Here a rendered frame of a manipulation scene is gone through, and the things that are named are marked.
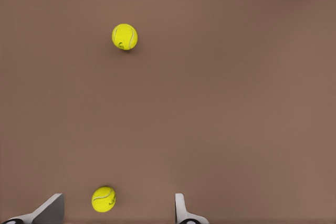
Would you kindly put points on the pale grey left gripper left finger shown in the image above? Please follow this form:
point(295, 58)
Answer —
point(50, 209)

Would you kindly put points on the yellow tennis ball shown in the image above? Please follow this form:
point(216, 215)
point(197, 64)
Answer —
point(103, 199)
point(124, 36)

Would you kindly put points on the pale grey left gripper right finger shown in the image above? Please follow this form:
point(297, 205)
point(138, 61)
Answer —
point(181, 209)

